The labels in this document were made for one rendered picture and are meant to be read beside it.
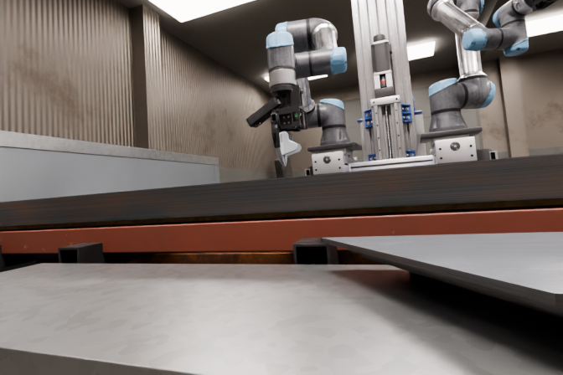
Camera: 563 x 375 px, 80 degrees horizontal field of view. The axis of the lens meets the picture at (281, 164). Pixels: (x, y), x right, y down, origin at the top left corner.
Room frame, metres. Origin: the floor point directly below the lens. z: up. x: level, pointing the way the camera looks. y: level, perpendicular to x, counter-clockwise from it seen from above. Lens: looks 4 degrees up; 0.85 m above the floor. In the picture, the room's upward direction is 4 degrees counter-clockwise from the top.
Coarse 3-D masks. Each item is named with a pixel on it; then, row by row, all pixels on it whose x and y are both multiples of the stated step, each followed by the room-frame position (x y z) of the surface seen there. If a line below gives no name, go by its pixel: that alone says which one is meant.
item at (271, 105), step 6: (276, 96) 0.88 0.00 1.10; (270, 102) 0.89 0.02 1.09; (276, 102) 0.88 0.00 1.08; (264, 108) 0.89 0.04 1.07; (270, 108) 0.89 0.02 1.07; (252, 114) 0.91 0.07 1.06; (258, 114) 0.90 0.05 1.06; (264, 114) 0.90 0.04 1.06; (270, 114) 0.91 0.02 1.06; (246, 120) 0.92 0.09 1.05; (252, 120) 0.91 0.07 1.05; (258, 120) 0.91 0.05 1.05; (264, 120) 0.93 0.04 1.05; (252, 126) 0.93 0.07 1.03
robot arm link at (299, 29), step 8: (280, 24) 1.27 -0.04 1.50; (288, 24) 1.26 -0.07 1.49; (296, 24) 1.25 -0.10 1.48; (304, 24) 1.24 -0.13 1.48; (288, 32) 1.25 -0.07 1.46; (296, 32) 1.25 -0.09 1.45; (304, 32) 1.24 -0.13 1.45; (296, 40) 1.26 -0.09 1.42; (304, 40) 1.26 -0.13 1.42; (296, 48) 1.29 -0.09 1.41; (304, 48) 1.29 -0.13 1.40; (304, 80) 1.43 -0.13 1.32; (304, 88) 1.46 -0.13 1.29; (304, 96) 1.49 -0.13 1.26; (304, 104) 1.52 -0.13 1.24; (312, 104) 1.56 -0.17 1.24; (312, 112) 1.57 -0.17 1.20; (312, 120) 1.58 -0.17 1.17
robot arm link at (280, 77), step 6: (270, 72) 0.88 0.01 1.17; (276, 72) 0.87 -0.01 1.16; (282, 72) 0.86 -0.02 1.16; (288, 72) 0.87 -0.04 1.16; (294, 72) 0.88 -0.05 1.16; (270, 78) 0.88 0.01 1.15; (276, 78) 0.87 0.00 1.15; (282, 78) 0.86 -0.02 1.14; (288, 78) 0.87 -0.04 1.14; (294, 78) 0.88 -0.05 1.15; (270, 84) 0.89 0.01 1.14; (276, 84) 0.87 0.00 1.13; (282, 84) 0.87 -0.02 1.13; (288, 84) 0.87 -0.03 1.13; (294, 84) 0.88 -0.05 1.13
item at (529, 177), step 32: (512, 160) 0.41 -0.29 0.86; (544, 160) 0.40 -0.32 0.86; (128, 192) 0.62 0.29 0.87; (160, 192) 0.59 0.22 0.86; (192, 192) 0.57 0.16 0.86; (224, 192) 0.55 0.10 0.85; (256, 192) 0.53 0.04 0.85; (288, 192) 0.51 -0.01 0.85; (320, 192) 0.50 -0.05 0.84; (352, 192) 0.48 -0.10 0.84; (384, 192) 0.47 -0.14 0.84; (416, 192) 0.45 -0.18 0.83; (448, 192) 0.44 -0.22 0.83; (480, 192) 0.43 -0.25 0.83; (512, 192) 0.42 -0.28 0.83; (544, 192) 0.40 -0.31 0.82; (0, 224) 0.74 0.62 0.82; (32, 224) 0.70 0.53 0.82
